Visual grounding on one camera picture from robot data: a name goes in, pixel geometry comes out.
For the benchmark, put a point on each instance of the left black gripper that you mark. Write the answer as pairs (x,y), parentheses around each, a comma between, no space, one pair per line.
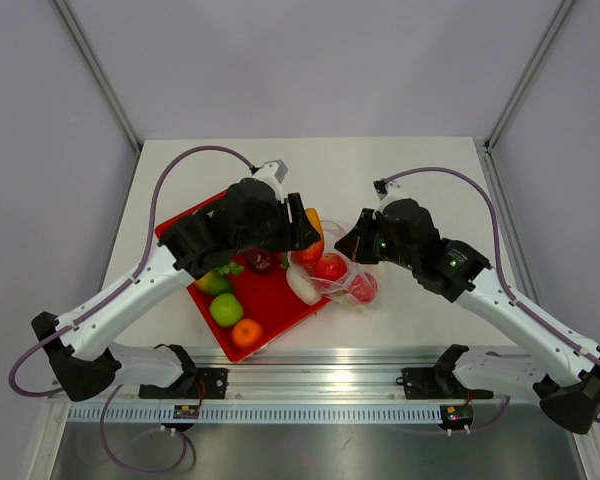
(298,233)

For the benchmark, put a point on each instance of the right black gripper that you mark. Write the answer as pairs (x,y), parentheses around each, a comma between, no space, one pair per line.
(359,236)

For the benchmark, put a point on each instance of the red orange mango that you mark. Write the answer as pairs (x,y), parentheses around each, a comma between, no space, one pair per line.
(310,255)

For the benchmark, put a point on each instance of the red tomato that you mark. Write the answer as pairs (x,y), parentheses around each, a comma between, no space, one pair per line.
(330,267)

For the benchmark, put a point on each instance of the dark red plum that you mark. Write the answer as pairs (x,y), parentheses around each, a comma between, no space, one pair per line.
(259,261)

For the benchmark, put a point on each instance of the clear zip top bag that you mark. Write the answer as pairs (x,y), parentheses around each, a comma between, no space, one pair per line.
(335,291)

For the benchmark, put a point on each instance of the white radish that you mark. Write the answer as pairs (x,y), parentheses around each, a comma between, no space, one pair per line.
(301,287)

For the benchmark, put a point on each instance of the red apple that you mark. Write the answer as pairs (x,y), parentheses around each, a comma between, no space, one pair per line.
(363,288)

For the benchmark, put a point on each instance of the green apple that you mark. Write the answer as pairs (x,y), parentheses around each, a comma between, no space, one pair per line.
(226,310)

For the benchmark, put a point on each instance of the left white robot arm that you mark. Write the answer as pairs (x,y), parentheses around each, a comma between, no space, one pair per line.
(80,344)

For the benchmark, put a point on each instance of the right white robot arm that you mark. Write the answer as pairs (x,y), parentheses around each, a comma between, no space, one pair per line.
(562,375)

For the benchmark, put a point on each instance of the green grapes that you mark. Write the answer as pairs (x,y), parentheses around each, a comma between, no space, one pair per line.
(232,269)

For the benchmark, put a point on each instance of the yellow green mango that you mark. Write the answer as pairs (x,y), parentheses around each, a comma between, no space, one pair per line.
(214,284)

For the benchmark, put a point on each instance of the orange fruit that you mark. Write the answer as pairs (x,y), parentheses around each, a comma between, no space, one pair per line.
(246,333)

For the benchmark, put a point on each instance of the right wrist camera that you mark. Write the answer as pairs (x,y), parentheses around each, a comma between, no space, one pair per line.
(389,190)

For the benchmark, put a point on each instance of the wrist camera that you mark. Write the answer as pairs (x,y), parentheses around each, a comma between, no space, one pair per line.
(389,190)
(272,173)

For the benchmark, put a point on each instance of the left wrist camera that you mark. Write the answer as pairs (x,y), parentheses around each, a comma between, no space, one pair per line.
(272,173)

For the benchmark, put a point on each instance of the aluminium mounting rail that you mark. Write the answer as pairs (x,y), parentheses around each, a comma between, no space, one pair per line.
(297,377)

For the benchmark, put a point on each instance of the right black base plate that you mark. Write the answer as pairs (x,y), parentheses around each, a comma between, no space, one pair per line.
(420,382)

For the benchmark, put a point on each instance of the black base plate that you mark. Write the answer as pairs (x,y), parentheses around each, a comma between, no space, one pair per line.
(200,382)
(420,382)

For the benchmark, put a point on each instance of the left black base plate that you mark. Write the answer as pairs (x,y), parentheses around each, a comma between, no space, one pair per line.
(200,382)

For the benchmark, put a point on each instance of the white slotted cable duct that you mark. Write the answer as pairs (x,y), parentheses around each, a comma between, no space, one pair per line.
(216,413)

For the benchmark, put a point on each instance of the right aluminium frame post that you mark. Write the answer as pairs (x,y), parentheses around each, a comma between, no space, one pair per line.
(533,67)

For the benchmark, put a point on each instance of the aluminium frame post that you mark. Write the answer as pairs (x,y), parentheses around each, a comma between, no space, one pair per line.
(80,40)
(533,67)

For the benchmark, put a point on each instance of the left aluminium frame post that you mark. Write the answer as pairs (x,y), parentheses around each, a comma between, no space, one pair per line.
(80,40)

